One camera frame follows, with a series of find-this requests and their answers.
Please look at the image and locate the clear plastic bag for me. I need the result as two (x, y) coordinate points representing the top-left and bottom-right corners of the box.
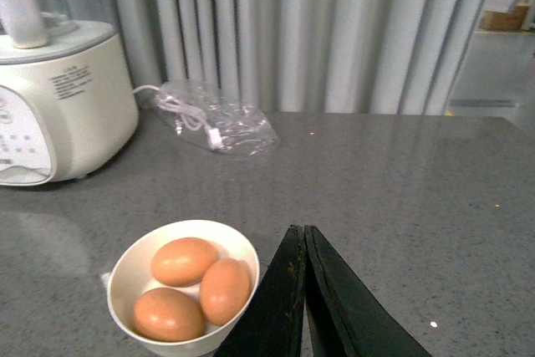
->
(152, 80), (278, 156)

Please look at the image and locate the white power cable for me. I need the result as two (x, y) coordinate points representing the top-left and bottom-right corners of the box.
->
(132, 84), (225, 152)

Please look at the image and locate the cardboard box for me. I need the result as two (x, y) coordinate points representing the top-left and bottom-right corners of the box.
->
(479, 3), (530, 32)

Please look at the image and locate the white soy milk maker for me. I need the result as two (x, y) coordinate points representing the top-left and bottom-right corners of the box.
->
(1, 0), (138, 186)

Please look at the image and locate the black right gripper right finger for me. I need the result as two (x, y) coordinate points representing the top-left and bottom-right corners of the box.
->
(304, 226), (430, 356)

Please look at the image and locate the brown egg in bowl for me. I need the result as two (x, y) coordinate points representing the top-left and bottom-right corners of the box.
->
(133, 288), (206, 342)
(199, 258), (252, 326)
(150, 237), (218, 288)

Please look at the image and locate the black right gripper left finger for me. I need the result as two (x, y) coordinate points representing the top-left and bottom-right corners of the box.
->
(215, 225), (307, 357)

